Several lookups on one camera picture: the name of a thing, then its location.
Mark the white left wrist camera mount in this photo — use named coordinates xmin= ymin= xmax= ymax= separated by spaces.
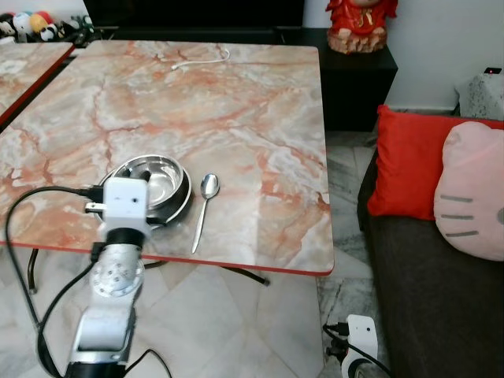
xmin=85 ymin=177 xmax=151 ymax=238

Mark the black television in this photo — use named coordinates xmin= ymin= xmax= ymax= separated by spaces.
xmin=82 ymin=0 xmax=307 ymax=33

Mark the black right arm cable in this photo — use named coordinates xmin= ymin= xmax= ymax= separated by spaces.
xmin=322 ymin=321 xmax=352 ymax=361

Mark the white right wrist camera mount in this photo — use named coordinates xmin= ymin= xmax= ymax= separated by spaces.
xmin=343 ymin=314 xmax=380 ymax=369

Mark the large pink marble table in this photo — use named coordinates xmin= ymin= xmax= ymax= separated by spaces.
xmin=0 ymin=39 xmax=336 ymax=277

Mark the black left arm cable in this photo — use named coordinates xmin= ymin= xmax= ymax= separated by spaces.
xmin=4 ymin=185 xmax=107 ymax=378

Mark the stainless steel spoon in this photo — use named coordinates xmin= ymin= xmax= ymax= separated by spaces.
xmin=191 ymin=173 xmax=221 ymax=255

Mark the red figurine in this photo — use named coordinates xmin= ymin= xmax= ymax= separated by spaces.
xmin=324 ymin=0 xmax=399 ymax=55

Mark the pink cat face pillow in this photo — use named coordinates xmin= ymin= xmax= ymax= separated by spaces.
xmin=433 ymin=120 xmax=504 ymax=261

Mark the stainless steel bowl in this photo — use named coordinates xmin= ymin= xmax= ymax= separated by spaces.
xmin=109 ymin=154 xmax=192 ymax=228

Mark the white charging cable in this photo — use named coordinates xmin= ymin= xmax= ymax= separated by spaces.
xmin=171 ymin=48 xmax=232 ymax=72

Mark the red cushion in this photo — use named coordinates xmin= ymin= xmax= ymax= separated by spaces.
xmin=366 ymin=104 xmax=504 ymax=221

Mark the dark brown sofa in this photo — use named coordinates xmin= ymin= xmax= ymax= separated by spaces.
xmin=358 ymin=150 xmax=504 ymax=378

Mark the white plush toy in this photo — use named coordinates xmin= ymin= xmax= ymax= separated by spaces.
xmin=9 ymin=11 xmax=35 ymax=40

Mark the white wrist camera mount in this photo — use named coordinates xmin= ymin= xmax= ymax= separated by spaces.
xmin=85 ymin=177 xmax=151 ymax=238
xmin=343 ymin=314 xmax=380 ymax=369

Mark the red yellow plush toy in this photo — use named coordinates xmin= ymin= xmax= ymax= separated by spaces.
xmin=30 ymin=9 xmax=61 ymax=40

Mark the pink marble side table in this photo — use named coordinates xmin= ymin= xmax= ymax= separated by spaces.
xmin=0 ymin=42 xmax=76 ymax=132

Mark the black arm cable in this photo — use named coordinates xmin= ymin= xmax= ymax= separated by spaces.
xmin=322 ymin=321 xmax=352 ymax=361
xmin=4 ymin=185 xmax=107 ymax=378

